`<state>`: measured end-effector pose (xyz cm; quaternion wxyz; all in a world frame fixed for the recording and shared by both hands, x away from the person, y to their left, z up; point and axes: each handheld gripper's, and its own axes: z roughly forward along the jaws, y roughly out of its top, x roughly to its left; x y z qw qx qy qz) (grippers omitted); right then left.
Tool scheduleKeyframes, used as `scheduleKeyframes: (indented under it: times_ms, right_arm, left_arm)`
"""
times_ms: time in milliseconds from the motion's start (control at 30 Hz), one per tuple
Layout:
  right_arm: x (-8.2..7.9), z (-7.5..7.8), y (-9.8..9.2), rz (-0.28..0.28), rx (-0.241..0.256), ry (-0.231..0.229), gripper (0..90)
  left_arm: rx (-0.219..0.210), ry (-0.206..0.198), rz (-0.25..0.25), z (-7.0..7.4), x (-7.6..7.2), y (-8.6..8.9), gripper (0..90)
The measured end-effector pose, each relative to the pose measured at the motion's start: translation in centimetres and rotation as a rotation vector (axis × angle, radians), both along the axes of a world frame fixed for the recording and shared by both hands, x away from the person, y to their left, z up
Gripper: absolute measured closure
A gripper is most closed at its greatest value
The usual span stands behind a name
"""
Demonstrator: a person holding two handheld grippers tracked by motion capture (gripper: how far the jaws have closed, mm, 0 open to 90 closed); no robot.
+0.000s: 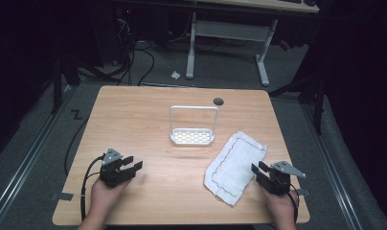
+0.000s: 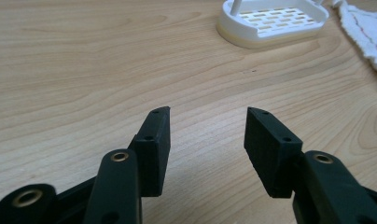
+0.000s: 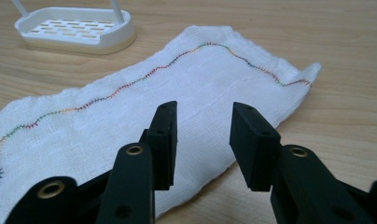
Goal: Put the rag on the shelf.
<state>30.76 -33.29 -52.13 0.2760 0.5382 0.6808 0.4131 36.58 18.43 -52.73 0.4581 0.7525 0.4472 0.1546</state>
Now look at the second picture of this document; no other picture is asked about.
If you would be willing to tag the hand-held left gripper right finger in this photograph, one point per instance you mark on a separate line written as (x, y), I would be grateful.
(270, 155)

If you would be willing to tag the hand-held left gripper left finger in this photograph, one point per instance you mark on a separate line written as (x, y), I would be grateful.
(152, 155)

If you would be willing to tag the white slotted soap dish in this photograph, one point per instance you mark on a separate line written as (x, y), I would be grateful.
(272, 23)

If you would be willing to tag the white cloth with red stitching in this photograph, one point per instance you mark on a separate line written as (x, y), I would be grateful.
(364, 31)

